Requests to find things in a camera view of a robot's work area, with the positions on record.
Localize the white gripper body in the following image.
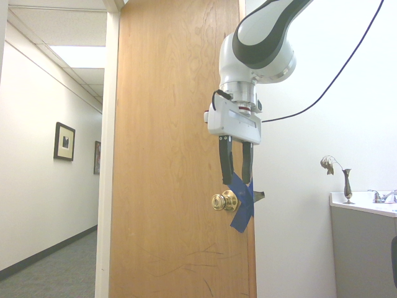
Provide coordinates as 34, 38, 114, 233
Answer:
203, 89, 264, 146

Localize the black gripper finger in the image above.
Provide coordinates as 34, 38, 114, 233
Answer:
218, 135, 235, 186
241, 141, 254, 184

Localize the brass door knob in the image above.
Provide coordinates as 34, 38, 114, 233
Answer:
211, 190, 239, 213

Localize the wooden door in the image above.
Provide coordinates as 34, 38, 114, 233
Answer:
108, 0, 257, 298

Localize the blue tape cross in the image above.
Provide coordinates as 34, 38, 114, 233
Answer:
227, 171, 256, 233

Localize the silver bud vase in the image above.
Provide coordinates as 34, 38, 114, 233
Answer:
342, 168, 356, 205

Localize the small dark framed picture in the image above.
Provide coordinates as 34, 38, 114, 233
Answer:
93, 140, 102, 175

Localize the chrome sink faucet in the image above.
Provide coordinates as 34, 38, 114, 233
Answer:
367, 189, 397, 204

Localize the grey vanity cabinet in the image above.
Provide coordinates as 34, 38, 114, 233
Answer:
329, 190, 397, 298

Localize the large black framed picture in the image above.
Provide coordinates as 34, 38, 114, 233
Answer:
53, 121, 76, 162

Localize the ceiling light panel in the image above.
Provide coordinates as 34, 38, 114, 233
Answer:
48, 45, 108, 69

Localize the black object at edge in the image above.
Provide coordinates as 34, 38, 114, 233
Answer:
390, 235, 397, 289

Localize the dark blue cable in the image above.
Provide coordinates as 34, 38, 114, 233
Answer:
262, 0, 385, 123

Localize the white door frame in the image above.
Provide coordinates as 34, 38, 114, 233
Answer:
94, 0, 130, 298

